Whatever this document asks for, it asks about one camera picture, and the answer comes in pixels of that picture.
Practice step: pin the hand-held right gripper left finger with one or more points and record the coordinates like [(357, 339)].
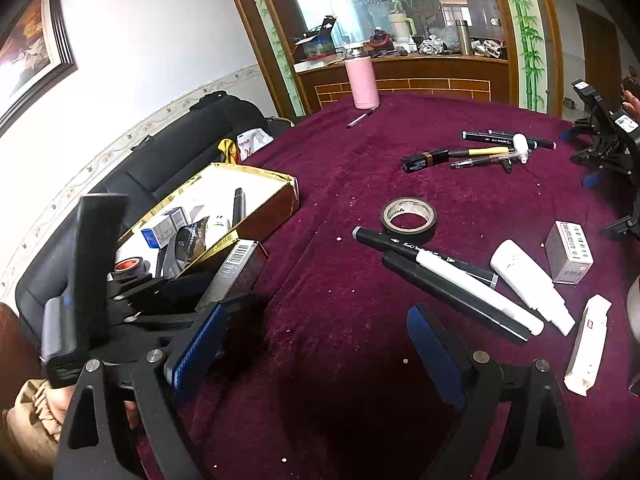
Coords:
[(195, 347)]

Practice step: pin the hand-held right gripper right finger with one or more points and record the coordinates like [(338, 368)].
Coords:
[(435, 355)]

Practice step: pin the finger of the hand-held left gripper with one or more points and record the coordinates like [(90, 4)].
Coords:
[(150, 330), (160, 291)]

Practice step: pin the black tape roll red core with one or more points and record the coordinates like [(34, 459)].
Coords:
[(127, 265)]

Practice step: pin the black wipes packet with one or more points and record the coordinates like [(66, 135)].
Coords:
[(182, 250)]

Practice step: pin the blue white carton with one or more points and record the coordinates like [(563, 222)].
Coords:
[(162, 230)]

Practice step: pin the long black bar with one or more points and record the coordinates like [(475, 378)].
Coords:
[(440, 292)]

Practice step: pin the silver long box red end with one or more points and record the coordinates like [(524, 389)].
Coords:
[(235, 270)]

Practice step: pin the white black-capped pen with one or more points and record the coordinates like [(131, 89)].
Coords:
[(475, 285)]

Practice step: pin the white green-print bottle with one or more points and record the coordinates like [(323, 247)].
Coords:
[(217, 227)]

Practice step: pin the slim black stick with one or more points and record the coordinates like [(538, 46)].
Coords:
[(239, 205)]

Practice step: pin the white tube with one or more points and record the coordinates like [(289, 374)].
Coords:
[(525, 280)]

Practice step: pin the black grey-tipped marker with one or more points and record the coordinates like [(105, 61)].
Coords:
[(385, 242)]

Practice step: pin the black tape roll beige core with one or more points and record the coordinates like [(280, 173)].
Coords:
[(422, 227)]

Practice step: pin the white gold-edged cardboard box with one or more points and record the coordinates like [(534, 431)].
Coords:
[(265, 190)]

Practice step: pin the white long box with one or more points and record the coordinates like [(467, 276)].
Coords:
[(590, 345)]

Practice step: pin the small grey box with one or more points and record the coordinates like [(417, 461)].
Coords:
[(567, 252)]

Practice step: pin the person's left forearm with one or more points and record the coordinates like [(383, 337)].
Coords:
[(30, 425)]

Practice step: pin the black leather sofa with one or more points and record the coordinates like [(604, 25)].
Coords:
[(165, 160)]

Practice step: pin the maroon velvet tablecloth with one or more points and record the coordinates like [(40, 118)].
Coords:
[(325, 260)]

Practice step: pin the yellow cloth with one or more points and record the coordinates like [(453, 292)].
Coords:
[(227, 150)]

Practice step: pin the white snack bag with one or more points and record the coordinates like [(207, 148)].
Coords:
[(252, 144)]

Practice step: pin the black bag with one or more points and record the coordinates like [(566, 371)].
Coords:
[(210, 101)]

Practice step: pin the clear brown pen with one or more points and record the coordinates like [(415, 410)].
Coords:
[(480, 163)]

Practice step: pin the framed picture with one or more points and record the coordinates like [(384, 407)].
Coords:
[(30, 55)]

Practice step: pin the black double-ended marker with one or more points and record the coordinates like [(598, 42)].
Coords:
[(490, 136)]

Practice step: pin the small white plastic bottle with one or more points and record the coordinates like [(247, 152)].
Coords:
[(521, 146)]

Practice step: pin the thin black pen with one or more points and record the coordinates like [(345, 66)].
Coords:
[(360, 119)]

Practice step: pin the wooden mirror cabinet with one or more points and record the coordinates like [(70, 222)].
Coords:
[(425, 85)]

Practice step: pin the pink thermos bottle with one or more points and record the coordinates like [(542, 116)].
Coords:
[(361, 80)]

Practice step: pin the glass fish tank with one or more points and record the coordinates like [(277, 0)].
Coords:
[(312, 49)]

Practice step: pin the steel flask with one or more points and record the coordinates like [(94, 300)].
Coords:
[(464, 37)]

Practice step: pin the red black appliance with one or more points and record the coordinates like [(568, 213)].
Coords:
[(384, 40)]

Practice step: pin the white green tumbler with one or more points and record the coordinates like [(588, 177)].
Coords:
[(402, 30)]

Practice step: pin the wooden door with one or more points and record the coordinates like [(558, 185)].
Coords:
[(597, 60)]

